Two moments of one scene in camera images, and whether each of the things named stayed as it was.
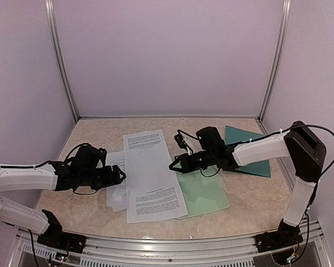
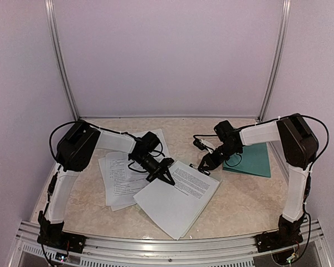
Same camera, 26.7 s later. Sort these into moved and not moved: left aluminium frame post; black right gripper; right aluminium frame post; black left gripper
Moved: black left gripper; black right gripper
Not moved: right aluminium frame post; left aluminium frame post
